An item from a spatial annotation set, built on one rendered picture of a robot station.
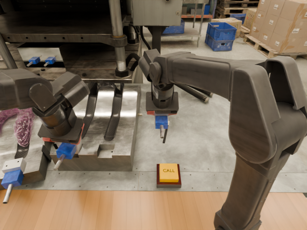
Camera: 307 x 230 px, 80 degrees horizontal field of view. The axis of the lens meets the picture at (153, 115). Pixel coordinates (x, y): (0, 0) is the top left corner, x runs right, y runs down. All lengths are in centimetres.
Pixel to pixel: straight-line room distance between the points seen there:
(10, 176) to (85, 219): 26
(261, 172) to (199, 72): 18
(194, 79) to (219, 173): 43
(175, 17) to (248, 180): 108
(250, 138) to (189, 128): 58
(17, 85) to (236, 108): 36
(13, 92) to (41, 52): 107
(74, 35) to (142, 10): 45
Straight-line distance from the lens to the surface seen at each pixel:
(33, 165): 73
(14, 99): 40
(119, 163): 64
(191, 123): 86
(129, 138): 65
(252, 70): 25
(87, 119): 79
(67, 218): 65
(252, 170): 32
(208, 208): 63
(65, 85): 46
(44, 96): 42
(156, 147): 74
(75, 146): 62
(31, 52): 149
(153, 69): 42
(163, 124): 62
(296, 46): 435
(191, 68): 35
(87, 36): 130
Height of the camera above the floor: 136
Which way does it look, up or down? 39 degrees down
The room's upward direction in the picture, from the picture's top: straight up
